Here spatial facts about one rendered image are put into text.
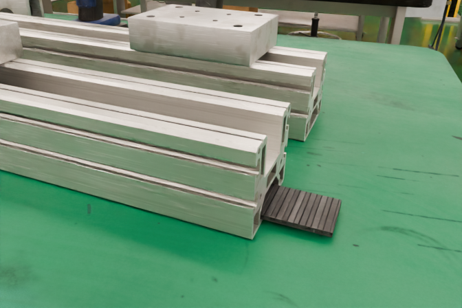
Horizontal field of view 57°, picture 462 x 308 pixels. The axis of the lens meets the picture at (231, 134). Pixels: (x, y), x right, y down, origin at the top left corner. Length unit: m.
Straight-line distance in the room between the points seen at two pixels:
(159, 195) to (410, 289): 0.20
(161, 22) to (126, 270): 0.30
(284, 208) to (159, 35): 0.27
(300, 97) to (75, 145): 0.25
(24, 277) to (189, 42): 0.30
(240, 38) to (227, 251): 0.24
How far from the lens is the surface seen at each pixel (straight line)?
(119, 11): 4.44
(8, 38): 0.54
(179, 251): 0.35
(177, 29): 0.52
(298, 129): 0.50
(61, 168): 0.42
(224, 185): 0.33
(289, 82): 0.49
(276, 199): 0.39
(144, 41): 0.54
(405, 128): 0.59
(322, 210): 0.38
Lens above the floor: 1.01
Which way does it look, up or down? 26 degrees down
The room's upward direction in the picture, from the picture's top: 2 degrees clockwise
